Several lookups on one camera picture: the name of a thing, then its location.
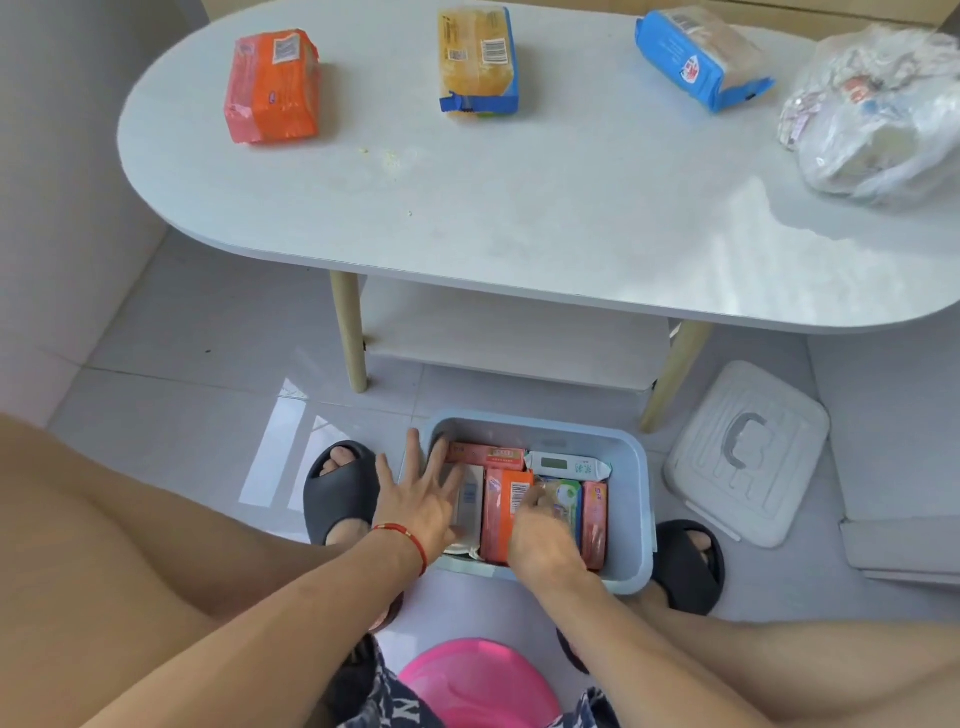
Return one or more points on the person's left hand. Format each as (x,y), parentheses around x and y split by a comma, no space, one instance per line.
(416,517)

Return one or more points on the person's right hand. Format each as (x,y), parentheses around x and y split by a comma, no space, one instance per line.
(544,547)

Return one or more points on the person's left middle finger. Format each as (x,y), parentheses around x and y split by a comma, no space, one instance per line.
(436,463)

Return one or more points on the person's right fingers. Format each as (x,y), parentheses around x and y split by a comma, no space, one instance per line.
(536,501)

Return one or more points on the person's left little finger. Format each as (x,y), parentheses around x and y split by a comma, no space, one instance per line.
(385,480)

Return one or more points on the orange medicine box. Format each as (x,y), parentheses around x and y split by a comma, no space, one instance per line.
(496,517)

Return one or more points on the person's left forearm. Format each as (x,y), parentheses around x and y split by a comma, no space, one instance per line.
(285,637)

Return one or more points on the person's right forearm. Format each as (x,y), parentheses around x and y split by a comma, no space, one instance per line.
(630,660)

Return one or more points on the green packet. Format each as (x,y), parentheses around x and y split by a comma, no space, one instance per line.
(568,506)

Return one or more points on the black left slipper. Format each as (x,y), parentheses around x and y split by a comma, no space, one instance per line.
(341,495)

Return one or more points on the black slipper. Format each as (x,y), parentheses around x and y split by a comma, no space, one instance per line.
(341,495)
(686,577)

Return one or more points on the white digital thermometer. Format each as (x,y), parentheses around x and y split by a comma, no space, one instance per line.
(570,466)

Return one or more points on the flat orange box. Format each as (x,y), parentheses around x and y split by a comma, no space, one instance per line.
(486,455)

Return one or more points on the white medicine box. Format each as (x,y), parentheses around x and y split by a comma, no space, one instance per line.
(471,510)

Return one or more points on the pink red narrow box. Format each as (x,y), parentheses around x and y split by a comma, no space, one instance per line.
(594,525)

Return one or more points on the light blue storage box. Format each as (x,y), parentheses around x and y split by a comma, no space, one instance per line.
(631,525)

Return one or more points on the wooden table leg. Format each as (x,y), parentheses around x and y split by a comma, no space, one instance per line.
(675,375)
(350,334)

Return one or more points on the white table shelf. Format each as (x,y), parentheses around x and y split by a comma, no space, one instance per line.
(510,330)

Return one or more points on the black right slipper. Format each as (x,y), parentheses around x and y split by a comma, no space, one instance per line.
(686,577)

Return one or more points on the pink plastic stool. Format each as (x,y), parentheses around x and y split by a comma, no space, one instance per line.
(480,686)

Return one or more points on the dark patterned shorts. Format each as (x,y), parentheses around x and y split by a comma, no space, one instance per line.
(382,701)

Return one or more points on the white oval table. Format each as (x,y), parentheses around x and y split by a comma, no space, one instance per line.
(562,195)

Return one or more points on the person's left leg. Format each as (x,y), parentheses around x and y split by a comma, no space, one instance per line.
(90,570)

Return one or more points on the person's leg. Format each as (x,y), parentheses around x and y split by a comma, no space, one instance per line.
(825,667)
(90,570)

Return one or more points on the person's right leg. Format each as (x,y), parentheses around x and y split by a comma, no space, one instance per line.
(825,667)

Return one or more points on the white flat board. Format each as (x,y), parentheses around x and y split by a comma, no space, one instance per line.
(900,551)

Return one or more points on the yellow snack packet blue edge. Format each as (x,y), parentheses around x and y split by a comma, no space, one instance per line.
(476,64)

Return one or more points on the orange snack packet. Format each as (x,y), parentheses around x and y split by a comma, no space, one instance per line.
(274,90)

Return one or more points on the clear plastic bag with items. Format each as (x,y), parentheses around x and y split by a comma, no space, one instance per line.
(877,120)

